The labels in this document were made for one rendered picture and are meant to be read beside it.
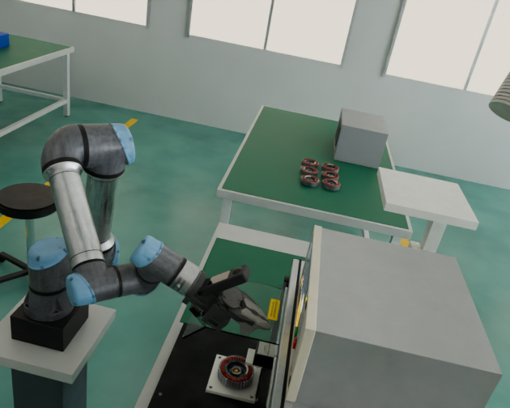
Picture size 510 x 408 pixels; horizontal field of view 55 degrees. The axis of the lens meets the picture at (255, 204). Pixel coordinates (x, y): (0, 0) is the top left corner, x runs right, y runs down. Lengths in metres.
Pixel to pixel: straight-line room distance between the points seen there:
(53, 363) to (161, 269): 0.67
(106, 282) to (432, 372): 0.72
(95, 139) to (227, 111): 4.64
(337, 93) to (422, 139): 1.11
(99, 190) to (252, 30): 4.42
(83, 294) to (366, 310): 0.62
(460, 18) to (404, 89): 0.87
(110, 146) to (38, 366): 0.72
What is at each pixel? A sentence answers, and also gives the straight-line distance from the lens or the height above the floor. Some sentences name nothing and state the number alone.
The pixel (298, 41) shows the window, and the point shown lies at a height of 1.15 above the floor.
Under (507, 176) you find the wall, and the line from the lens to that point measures 6.37.
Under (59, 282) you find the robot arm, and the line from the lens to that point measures 1.64.
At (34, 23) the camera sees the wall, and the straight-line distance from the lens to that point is 6.60.
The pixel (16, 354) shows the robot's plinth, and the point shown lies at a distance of 1.74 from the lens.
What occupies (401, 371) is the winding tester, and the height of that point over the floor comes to 1.27.
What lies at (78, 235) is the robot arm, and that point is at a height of 1.31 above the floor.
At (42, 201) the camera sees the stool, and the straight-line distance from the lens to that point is 2.92.
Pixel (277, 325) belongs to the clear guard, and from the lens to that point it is 1.40.
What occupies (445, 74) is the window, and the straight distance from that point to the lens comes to 5.83.
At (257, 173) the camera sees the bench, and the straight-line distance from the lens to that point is 3.04.
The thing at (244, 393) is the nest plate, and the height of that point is 0.78.
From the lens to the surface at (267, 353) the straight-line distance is 1.52.
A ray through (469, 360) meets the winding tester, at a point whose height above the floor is 1.32.
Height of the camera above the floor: 1.96
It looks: 27 degrees down
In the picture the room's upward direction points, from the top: 11 degrees clockwise
